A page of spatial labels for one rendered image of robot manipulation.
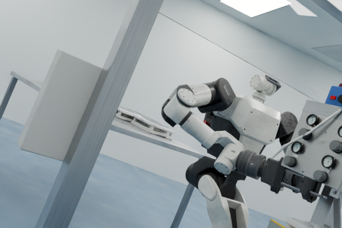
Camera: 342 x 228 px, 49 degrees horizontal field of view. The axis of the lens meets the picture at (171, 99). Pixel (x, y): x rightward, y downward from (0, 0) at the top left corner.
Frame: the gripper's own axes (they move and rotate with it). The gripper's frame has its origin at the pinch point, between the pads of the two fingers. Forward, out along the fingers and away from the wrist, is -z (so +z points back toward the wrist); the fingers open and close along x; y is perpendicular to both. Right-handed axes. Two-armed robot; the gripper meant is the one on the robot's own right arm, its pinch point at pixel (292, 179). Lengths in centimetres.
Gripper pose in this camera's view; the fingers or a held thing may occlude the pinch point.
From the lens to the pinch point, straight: 133.9
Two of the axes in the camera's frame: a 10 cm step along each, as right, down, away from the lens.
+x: -3.4, 9.4, -0.6
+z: -8.3, -2.7, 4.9
